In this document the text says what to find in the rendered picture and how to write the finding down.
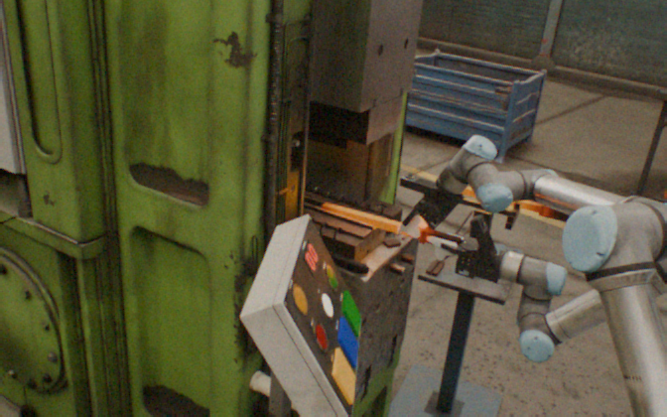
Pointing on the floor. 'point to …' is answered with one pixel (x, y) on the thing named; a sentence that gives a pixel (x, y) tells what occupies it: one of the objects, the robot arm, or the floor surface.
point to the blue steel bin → (474, 99)
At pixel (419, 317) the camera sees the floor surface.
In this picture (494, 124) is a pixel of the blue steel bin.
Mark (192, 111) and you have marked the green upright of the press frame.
